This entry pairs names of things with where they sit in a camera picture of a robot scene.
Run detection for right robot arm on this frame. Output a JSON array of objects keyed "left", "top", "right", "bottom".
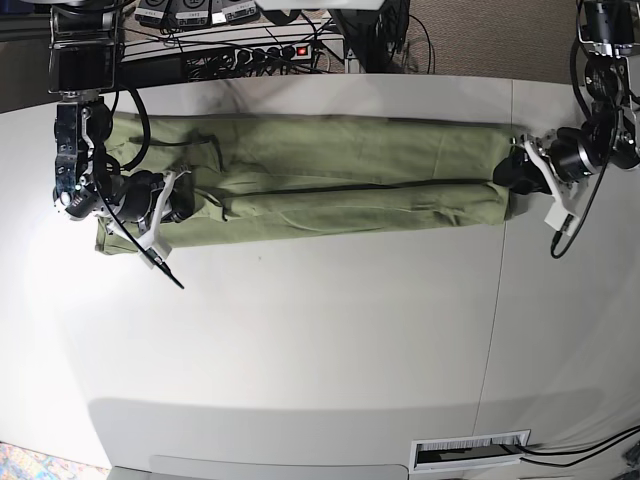
[{"left": 49, "top": 1, "right": 195, "bottom": 227}]

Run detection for black cables at grommet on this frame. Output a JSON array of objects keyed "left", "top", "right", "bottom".
[{"left": 517, "top": 424, "right": 640, "bottom": 469}]

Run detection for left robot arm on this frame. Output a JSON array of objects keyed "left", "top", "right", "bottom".
[{"left": 533, "top": 1, "right": 639, "bottom": 185}]

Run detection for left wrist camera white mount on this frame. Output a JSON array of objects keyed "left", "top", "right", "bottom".
[{"left": 508, "top": 134, "right": 598, "bottom": 237}]

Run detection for green T-shirt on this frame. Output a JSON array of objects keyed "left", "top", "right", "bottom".
[{"left": 94, "top": 113, "right": 512, "bottom": 256}]

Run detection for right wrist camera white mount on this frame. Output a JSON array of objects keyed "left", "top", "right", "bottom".
[{"left": 102, "top": 167, "right": 191, "bottom": 272}]

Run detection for black power strip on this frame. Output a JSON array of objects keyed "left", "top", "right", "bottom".
[{"left": 232, "top": 43, "right": 314, "bottom": 64}]

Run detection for devices on back shelf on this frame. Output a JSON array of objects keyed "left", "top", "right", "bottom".
[{"left": 134, "top": 0, "right": 259, "bottom": 29}]

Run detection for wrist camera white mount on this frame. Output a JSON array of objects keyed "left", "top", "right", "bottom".
[
  {"left": 102, "top": 167, "right": 191, "bottom": 272},
  {"left": 508, "top": 134, "right": 598, "bottom": 237}
]

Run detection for table cable grommet slot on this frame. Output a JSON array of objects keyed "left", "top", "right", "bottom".
[{"left": 408, "top": 430, "right": 531, "bottom": 474}]

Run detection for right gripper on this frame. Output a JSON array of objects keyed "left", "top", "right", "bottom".
[{"left": 112, "top": 172, "right": 195, "bottom": 223}]

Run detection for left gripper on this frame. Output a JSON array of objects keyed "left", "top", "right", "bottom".
[{"left": 492, "top": 136, "right": 602, "bottom": 195}]

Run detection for white table leg frame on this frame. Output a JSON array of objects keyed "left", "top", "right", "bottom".
[{"left": 318, "top": 10, "right": 363, "bottom": 74}]

